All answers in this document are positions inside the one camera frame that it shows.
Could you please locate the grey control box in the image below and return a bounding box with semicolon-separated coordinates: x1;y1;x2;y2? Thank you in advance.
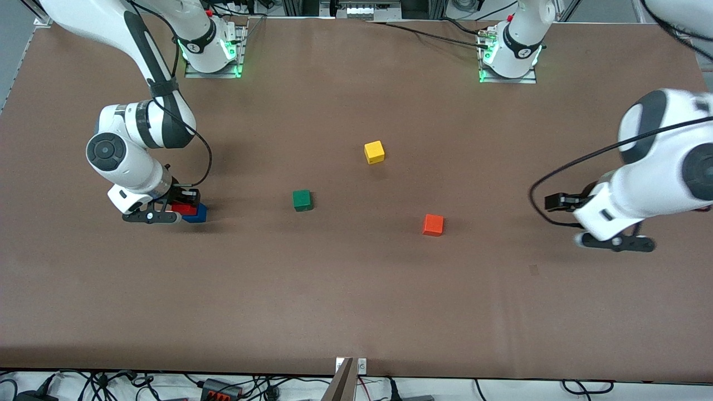
334;0;403;21

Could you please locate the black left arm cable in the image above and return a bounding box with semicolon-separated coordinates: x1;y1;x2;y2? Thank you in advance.
528;114;713;229

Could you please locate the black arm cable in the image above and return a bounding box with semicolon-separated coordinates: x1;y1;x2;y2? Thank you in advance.
125;0;213;188
528;114;713;229

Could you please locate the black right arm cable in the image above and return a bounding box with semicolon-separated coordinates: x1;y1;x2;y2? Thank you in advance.
125;0;213;188

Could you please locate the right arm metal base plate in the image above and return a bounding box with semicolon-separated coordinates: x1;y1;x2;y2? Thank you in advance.
185;22;247;79

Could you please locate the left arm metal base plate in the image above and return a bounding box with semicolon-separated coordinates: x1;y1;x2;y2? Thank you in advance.
479;67;538;84

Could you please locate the black looped cable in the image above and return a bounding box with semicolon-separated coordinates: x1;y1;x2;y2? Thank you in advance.
561;379;615;395

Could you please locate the grey orange cable hub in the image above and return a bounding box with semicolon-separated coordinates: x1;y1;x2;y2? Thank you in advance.
199;378;244;400

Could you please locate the grey metal camera post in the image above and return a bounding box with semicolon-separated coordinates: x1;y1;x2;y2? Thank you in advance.
321;358;355;401

